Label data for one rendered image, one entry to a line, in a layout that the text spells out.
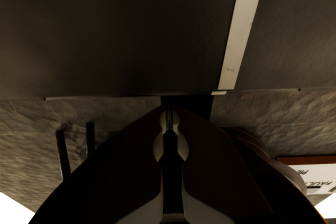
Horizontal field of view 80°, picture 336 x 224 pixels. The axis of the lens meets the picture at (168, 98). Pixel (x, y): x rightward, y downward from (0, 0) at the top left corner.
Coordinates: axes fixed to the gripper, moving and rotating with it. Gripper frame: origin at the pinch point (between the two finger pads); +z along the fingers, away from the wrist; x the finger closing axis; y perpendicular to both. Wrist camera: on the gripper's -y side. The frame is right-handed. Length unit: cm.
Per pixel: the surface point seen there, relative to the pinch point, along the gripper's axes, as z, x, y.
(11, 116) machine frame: 9.2, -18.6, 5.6
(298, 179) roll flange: 10.3, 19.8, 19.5
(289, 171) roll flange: 9.4, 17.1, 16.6
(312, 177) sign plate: 22, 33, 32
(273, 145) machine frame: 20.1, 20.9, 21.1
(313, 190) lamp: 23, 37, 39
